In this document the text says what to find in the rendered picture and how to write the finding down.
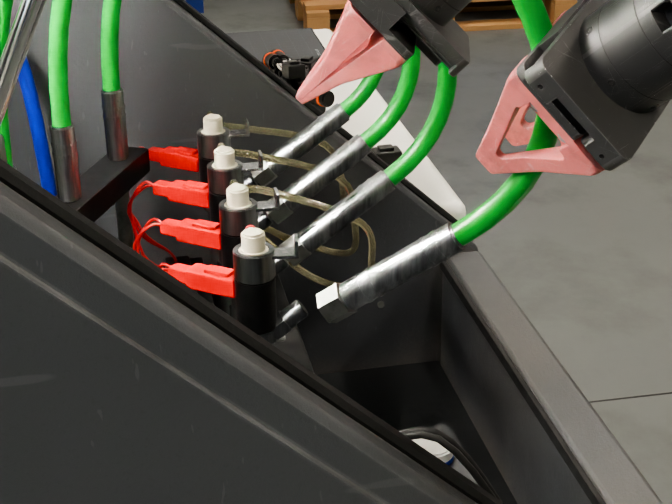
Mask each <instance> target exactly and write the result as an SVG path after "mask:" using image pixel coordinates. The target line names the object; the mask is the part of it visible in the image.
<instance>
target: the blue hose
mask: <svg viewBox="0 0 672 504"><path fill-rule="evenodd" d="M18 79H19V83H20V87H21V90H22V94H23V98H24V102H25V107H26V111H27V115H28V120H29V125H30V130H31V134H32V139H33V144H34V149H35V155H36V160H37V165H38V170H39V175H40V180H41V186H42V188H44V189H45V190H47V191H48V192H50V193H51V194H53V195H54V196H56V195H57V188H56V182H55V177H54V171H53V166H52V161H51V155H50V150H49V145H48V140H47V135H46V130H45V125H44V120H43V115H42V110H41V106H40V101H39V97H38V93H37V89H36V85H35V81H34V78H33V74H32V70H31V67H30V65H29V62H28V59H27V56H26V59H25V61H24V64H23V67H22V70H21V72H20V75H19V78H18Z"/></svg>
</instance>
